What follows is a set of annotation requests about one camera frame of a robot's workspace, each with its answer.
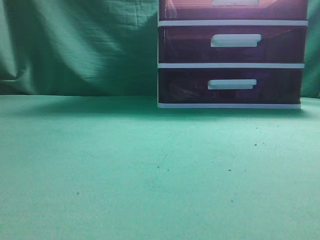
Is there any white plastic drawer cabinet frame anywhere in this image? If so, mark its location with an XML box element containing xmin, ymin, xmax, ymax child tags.
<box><xmin>157</xmin><ymin>7</ymin><xmax>308</xmax><ymax>109</ymax></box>

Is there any green table cloth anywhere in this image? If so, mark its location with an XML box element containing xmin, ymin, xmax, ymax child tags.
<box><xmin>0</xmin><ymin>95</ymin><xmax>320</xmax><ymax>240</ymax></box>

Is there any green cloth backdrop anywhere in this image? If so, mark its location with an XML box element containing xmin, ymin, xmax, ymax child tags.
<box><xmin>0</xmin><ymin>0</ymin><xmax>320</xmax><ymax>99</ymax></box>

